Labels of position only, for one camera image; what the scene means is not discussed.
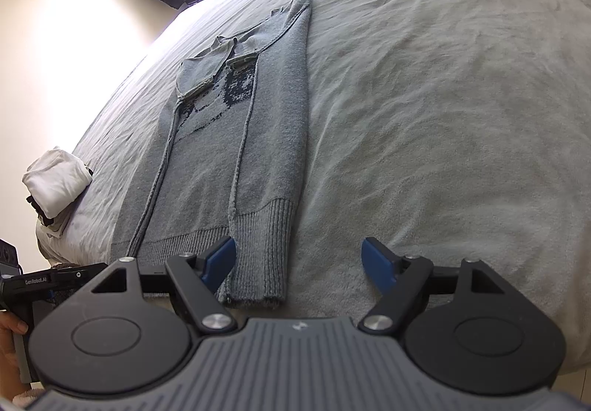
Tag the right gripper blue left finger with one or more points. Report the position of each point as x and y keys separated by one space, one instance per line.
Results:
x=217 y=263

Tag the black left camera box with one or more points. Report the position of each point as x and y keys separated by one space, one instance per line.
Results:
x=9 y=264

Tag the white cloth on bed edge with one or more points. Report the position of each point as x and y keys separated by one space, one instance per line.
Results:
x=54 y=181

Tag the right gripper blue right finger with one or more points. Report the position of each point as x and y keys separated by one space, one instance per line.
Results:
x=385 y=269

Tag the person left hand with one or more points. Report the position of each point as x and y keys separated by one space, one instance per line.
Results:
x=11 y=385

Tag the grey knit sweater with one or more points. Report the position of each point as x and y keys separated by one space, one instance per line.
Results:
x=226 y=158

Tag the grey bed sheet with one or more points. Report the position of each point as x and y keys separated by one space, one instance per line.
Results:
x=449 y=127

